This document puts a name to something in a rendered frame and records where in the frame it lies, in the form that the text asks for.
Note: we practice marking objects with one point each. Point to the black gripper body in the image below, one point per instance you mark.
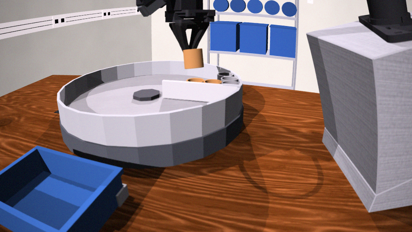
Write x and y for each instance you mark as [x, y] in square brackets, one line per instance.
[198, 15]

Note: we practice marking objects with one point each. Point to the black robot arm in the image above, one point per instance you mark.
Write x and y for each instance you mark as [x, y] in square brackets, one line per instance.
[389, 19]

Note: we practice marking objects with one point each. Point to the white round turntable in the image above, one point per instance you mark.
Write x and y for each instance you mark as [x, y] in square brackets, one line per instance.
[146, 115]

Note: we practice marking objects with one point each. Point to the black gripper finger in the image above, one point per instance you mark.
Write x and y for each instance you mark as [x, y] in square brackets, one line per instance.
[174, 30]
[182, 27]

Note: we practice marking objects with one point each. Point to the blue open tray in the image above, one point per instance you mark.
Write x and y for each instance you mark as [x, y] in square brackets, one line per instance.
[50, 191]

